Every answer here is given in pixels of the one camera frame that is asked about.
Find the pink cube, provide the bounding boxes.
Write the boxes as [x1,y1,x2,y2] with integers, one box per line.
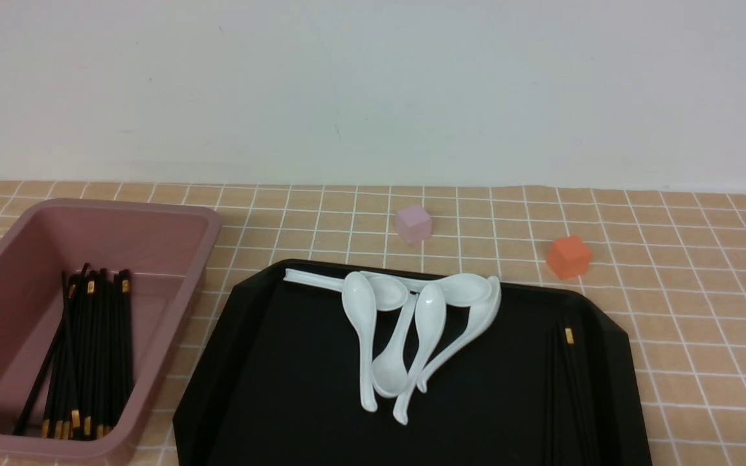
[396,205,433,245]

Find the white spoon far left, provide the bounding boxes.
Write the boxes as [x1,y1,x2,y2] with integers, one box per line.
[341,272,377,413]

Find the white spoon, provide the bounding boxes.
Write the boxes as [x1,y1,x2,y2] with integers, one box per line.
[362,271,491,307]
[416,276,501,393]
[371,294,417,398]
[284,268,411,311]
[392,283,447,425]
[341,272,377,413]

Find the white spoon upper left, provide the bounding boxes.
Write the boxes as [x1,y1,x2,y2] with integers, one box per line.
[284,268,411,311]

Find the white spoon centre right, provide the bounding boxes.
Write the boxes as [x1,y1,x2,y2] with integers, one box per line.
[392,283,447,425]

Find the white spoon upper right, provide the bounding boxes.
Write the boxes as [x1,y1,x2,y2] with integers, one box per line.
[362,271,491,307]

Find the white spoon far right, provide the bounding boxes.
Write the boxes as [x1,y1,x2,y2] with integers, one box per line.
[416,276,501,393]

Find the white spoon centre bottom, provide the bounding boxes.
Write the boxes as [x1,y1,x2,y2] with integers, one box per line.
[371,294,417,398]

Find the black plastic tray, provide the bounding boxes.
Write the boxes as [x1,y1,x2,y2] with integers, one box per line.
[174,260,652,465]

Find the orange cube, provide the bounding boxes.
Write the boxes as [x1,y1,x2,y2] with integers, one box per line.
[547,235,592,280]

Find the black chopstick rightmost in bin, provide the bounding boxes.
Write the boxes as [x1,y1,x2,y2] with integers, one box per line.
[119,269,133,403]

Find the black chopstick on tray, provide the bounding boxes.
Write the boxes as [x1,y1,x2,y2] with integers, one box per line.
[545,322,599,465]

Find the black chopstick leaning left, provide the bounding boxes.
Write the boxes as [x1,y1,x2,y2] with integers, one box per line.
[12,262,91,439]

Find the black chopstick bundle in bin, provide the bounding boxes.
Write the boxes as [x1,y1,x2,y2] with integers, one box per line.
[63,268,127,441]

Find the pink plastic bin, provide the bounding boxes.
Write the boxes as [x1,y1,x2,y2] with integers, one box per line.
[0,199,222,465]

